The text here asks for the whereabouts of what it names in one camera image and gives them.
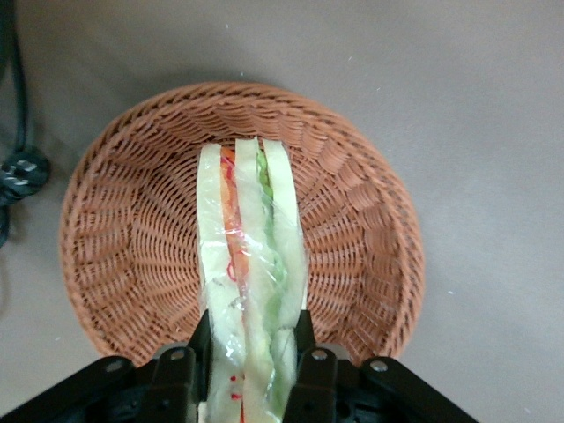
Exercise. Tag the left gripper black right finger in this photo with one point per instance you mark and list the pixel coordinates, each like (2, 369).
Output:
(313, 383)

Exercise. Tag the triangle sandwich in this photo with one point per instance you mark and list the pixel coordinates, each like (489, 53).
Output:
(255, 264)

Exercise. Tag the brown round wicker basket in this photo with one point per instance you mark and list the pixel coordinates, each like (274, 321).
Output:
(145, 247)

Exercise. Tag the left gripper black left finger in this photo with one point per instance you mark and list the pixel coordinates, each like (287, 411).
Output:
(180, 383)

